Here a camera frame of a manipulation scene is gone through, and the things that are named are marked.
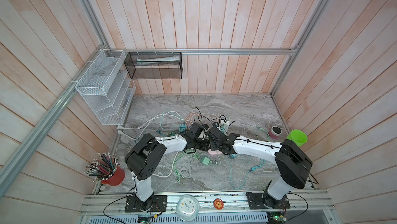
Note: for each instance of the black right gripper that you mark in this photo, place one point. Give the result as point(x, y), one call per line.
point(212, 147)

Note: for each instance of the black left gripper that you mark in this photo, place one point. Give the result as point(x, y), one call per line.
point(205, 145)

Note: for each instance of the pink power strip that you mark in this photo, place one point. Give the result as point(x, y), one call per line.
point(214, 153)

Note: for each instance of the green USB charger plug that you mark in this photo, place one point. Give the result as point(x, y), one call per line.
point(205, 160)

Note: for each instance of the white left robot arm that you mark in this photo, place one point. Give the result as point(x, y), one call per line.
point(146, 155)

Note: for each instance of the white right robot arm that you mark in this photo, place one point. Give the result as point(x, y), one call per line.
point(293, 164)

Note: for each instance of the white power strip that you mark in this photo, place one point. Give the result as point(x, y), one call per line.
point(223, 125)

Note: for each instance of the pink cylinder speaker black top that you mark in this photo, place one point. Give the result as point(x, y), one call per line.
point(275, 132)

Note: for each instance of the red round sticker badge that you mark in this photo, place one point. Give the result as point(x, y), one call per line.
point(218, 204)

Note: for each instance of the white alarm clock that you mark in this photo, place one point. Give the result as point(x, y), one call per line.
point(187, 208)

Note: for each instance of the green plastic goblet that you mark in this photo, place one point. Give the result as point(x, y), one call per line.
point(298, 137)

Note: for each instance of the black mesh basket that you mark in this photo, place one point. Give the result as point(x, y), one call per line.
point(154, 65)

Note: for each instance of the red pen holder with pens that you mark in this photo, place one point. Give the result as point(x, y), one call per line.
point(106, 170)

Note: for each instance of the white wire mesh shelf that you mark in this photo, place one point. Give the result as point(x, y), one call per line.
point(106, 89)

